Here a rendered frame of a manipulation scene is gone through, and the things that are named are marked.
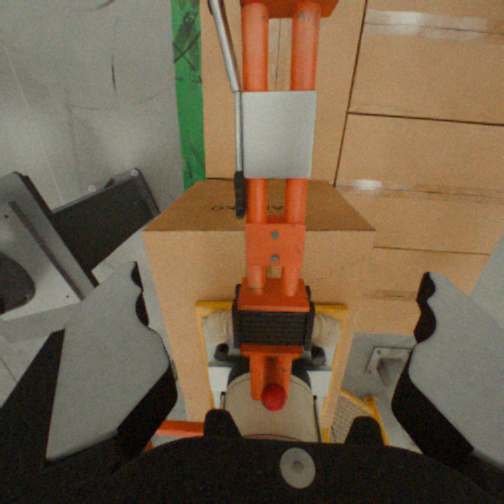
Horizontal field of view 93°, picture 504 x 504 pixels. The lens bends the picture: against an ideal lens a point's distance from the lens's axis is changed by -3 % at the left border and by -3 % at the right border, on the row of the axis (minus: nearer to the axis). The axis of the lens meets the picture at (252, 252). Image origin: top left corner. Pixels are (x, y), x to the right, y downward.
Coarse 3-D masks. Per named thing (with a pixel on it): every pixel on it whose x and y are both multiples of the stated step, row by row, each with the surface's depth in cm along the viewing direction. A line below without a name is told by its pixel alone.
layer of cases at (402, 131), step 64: (384, 0) 56; (448, 0) 55; (320, 64) 63; (384, 64) 62; (448, 64) 61; (320, 128) 70; (384, 128) 68; (448, 128) 67; (384, 192) 77; (448, 192) 75; (384, 256) 87; (448, 256) 86; (384, 320) 100
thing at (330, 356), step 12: (324, 312) 46; (336, 312) 46; (348, 312) 46; (312, 348) 49; (324, 348) 49; (336, 348) 50; (300, 360) 51; (312, 360) 48; (324, 360) 47; (336, 360) 52; (324, 396) 57; (324, 408) 60
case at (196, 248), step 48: (192, 192) 66; (336, 192) 62; (144, 240) 44; (192, 240) 43; (240, 240) 43; (336, 240) 42; (192, 288) 48; (336, 288) 46; (192, 336) 54; (192, 384) 62; (336, 384) 59
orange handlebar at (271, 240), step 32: (256, 32) 19; (256, 64) 19; (256, 192) 24; (288, 192) 24; (256, 224) 25; (288, 224) 25; (256, 256) 27; (288, 256) 27; (256, 288) 30; (288, 288) 29; (256, 384) 38; (288, 384) 38
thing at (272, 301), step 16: (240, 288) 32; (272, 288) 31; (304, 288) 31; (240, 304) 29; (256, 304) 28; (272, 304) 28; (288, 304) 28; (304, 304) 28; (240, 320) 31; (256, 320) 31; (272, 320) 31; (288, 320) 31; (304, 320) 30; (240, 336) 33; (256, 336) 32; (272, 336) 32; (288, 336) 32; (304, 336) 32; (240, 352) 32; (256, 352) 32; (272, 352) 32; (288, 352) 32
